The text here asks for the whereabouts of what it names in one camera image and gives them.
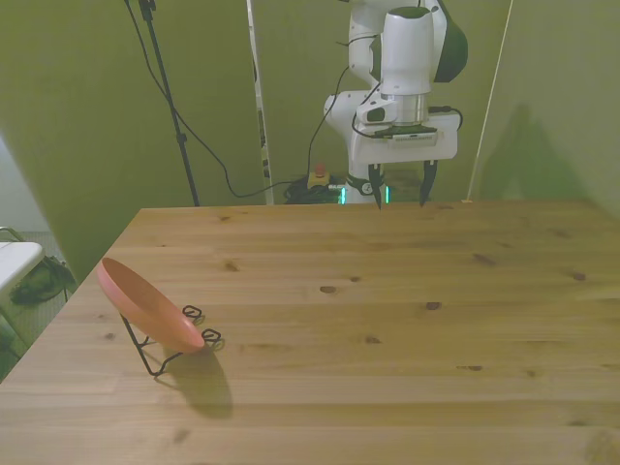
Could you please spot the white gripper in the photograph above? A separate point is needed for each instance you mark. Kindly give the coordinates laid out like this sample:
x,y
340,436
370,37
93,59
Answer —
x,y
443,140

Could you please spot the pink round plate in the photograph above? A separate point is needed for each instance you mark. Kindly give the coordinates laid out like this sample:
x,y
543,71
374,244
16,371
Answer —
x,y
150,307

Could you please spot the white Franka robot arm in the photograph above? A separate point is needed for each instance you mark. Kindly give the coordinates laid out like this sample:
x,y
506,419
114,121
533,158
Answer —
x,y
406,53

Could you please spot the yellow emergency stop button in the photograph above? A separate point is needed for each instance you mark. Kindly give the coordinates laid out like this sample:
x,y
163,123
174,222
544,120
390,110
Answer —
x,y
319,176

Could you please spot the thin white slanted rod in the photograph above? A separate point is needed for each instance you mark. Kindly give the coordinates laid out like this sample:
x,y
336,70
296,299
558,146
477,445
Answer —
x,y
490,102

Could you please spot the white panel divider strip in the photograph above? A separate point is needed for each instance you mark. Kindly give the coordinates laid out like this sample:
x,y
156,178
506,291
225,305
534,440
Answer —
x,y
260,106

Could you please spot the black tripod stand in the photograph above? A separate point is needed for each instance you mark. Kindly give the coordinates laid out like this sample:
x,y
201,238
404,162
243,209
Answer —
x,y
167,92

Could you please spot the dark bag on floor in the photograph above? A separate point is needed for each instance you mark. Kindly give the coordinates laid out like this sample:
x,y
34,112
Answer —
x,y
41,286

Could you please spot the white folding table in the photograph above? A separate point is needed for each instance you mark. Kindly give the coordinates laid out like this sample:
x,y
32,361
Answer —
x,y
14,264

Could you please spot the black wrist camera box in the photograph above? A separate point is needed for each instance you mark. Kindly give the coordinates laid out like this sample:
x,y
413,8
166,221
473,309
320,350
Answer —
x,y
409,132

